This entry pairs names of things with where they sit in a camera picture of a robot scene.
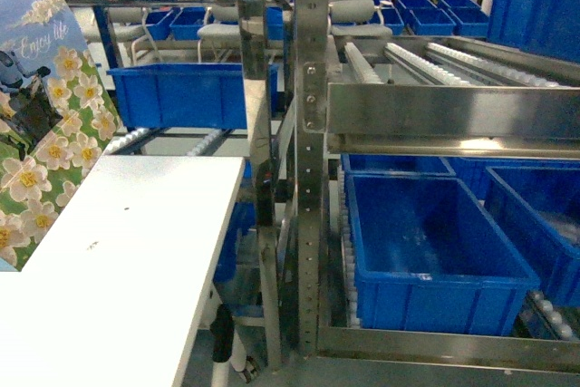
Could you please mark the white table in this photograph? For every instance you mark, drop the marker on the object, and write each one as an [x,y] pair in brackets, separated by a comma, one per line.
[114,294]

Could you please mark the blue bin lower shelf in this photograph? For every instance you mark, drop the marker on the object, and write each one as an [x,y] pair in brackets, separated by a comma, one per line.
[429,258]

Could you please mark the flower gift bag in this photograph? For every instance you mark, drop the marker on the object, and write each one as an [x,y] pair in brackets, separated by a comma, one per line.
[56,120]

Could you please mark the steel rack upright post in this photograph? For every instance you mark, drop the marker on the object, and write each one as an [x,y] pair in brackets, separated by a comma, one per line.
[310,33]

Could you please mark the blue bin behind table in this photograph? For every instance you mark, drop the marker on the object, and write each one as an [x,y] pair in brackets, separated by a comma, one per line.
[181,95]

